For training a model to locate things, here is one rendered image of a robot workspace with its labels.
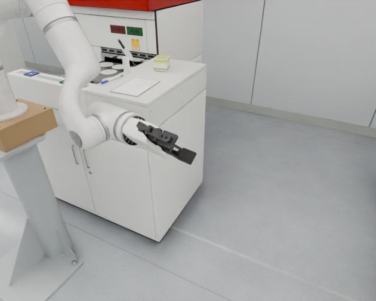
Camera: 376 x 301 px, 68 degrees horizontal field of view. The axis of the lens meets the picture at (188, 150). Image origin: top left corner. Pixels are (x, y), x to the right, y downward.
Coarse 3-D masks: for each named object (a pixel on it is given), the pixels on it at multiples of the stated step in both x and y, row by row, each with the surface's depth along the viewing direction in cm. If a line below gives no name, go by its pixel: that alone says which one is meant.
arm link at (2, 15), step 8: (0, 0) 72; (8, 0) 73; (16, 0) 75; (0, 8) 73; (8, 8) 74; (16, 8) 76; (24, 8) 78; (0, 16) 74; (8, 16) 76; (16, 16) 78; (24, 16) 80; (0, 24) 88
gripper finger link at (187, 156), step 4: (184, 148) 67; (180, 152) 67; (184, 152) 66; (188, 152) 66; (192, 152) 65; (180, 156) 66; (184, 156) 66; (188, 156) 65; (192, 156) 65; (180, 160) 66; (184, 160) 65; (188, 160) 65; (192, 160) 65
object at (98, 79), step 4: (116, 64) 182; (104, 68) 176; (108, 68) 176; (112, 68) 176; (116, 72) 169; (120, 72) 170; (100, 76) 163; (104, 76) 163; (108, 76) 163; (112, 76) 163; (92, 80) 158; (96, 80) 158; (100, 80) 158
